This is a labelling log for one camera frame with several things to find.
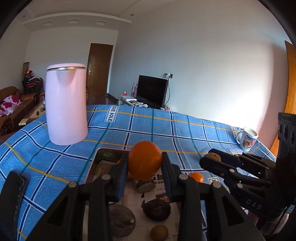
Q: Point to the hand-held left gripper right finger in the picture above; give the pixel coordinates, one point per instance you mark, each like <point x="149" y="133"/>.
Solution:
<point x="166" y="177"/>

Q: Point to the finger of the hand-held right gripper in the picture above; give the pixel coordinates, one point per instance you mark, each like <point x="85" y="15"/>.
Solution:
<point x="222" y="169"/>
<point x="245" y="158"/>

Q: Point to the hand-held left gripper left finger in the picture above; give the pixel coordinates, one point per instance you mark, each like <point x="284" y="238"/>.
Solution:
<point x="121" y="177"/>

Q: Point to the cut purple yam piece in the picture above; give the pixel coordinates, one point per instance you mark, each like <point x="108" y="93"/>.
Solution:
<point x="144" y="186"/>

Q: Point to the rectangular metal tin box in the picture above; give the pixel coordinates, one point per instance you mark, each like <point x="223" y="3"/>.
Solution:
<point x="105" y="156"/>

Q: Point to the dark passion fruit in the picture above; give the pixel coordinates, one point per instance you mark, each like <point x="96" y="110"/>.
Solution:
<point x="156" y="209"/>

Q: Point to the purple round fruit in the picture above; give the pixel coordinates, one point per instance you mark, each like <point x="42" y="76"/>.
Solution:
<point x="120" y="220"/>

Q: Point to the white printed mug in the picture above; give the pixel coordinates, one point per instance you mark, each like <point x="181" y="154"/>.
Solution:
<point x="248" y="140"/>

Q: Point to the blue plaid tablecloth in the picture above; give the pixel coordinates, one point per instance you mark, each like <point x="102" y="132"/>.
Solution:
<point x="148" y="129"/>

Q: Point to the low television stand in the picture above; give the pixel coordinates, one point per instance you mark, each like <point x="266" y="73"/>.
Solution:
<point x="129" y="100"/>

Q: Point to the orange wooden door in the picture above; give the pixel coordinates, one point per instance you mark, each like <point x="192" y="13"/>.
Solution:
<point x="290" y="81"/>

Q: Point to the pink electric kettle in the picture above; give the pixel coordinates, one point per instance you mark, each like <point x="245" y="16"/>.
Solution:
<point x="66" y="109"/>

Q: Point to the black television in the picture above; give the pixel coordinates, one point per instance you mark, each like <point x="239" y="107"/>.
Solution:
<point x="151" y="90"/>

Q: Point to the pink paper bag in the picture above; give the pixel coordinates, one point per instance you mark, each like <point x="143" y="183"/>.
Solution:
<point x="134" y="90"/>

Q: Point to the low wooden coffee table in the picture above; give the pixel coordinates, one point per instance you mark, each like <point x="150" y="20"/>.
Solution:
<point x="34" y="114"/>

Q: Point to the black smartphone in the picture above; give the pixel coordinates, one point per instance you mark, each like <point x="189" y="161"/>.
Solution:
<point x="13" y="194"/>

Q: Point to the dark brown room door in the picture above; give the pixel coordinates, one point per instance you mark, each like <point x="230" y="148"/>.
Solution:
<point x="99" y="69"/>

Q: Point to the brown leather sofa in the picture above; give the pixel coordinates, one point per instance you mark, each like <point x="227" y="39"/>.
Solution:
<point x="25" y="102"/>

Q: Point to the stacked red chairs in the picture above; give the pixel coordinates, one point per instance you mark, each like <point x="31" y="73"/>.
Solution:
<point x="32" y="81"/>

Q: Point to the floral pink pillow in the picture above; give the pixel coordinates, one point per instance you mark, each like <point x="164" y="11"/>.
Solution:
<point x="9" y="105"/>

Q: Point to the white wall outlet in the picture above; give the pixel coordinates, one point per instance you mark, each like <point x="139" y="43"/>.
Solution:
<point x="168" y="75"/>

